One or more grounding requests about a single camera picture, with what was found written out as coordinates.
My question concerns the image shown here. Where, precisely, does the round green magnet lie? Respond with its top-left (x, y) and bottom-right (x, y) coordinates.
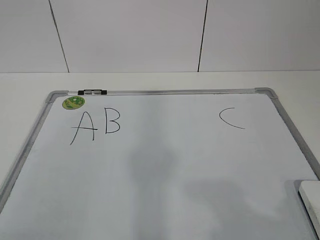
top-left (62, 96), bottom-right (85, 110)

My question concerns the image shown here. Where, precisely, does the white whiteboard eraser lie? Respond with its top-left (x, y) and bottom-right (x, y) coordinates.
top-left (299, 180), bottom-right (320, 232)

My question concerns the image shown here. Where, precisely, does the white board with silver frame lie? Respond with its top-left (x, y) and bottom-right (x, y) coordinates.
top-left (0, 88), bottom-right (320, 240)

